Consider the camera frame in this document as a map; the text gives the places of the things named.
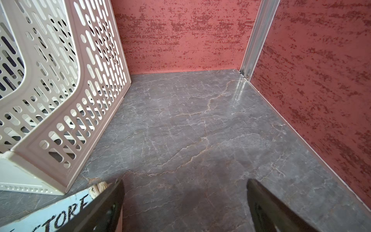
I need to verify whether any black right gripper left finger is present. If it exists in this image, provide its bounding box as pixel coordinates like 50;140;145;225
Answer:
59;180;125;232

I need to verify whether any blue storey treehouse book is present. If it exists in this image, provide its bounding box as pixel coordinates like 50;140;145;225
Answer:
1;181;109;232

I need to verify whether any white perforated file organizer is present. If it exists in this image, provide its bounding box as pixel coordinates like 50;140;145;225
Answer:
1;1;131;195

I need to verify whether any aluminium corner post right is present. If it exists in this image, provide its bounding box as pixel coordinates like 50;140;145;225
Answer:
240;0;280;82

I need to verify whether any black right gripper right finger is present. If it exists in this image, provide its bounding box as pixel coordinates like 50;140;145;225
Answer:
246;178;317;232

